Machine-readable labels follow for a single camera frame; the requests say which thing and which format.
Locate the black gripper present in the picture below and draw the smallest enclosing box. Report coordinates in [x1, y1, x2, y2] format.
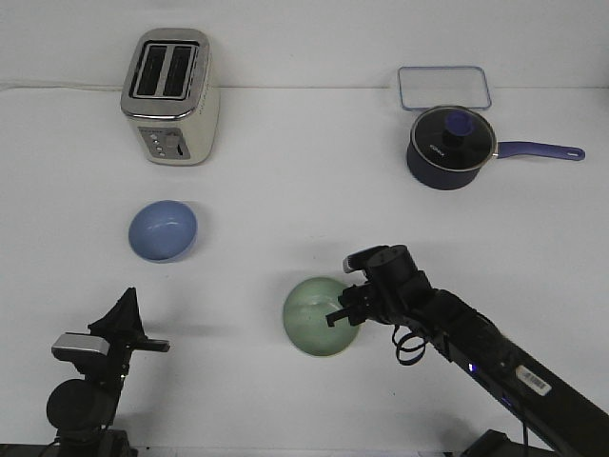
[72, 288, 170, 379]
[325, 245, 428, 328]

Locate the clear container lid blue rim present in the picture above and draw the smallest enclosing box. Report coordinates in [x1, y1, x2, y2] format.
[397, 66, 492, 111]

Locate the cream and steel toaster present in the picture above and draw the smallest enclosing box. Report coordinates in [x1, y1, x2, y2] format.
[120, 28, 220, 166]

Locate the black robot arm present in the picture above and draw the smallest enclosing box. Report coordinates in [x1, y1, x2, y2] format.
[326, 245, 608, 456]
[46, 288, 170, 456]

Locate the white toaster power cable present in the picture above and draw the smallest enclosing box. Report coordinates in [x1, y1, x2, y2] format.
[0, 81, 126, 94]

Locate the blue bowl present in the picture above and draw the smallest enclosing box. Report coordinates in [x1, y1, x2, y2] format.
[128, 200, 198, 263]

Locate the green bowl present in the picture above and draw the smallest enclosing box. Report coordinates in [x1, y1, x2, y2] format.
[283, 276, 359, 357]

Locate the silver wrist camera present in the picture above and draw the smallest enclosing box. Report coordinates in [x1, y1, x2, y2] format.
[343, 245, 387, 273]
[51, 332, 109, 361]

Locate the dark blue saucepan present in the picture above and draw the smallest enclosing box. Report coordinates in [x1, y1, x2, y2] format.
[406, 141, 585, 190]

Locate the glass pot lid blue knob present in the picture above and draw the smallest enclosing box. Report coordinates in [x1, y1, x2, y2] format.
[410, 106, 497, 171]

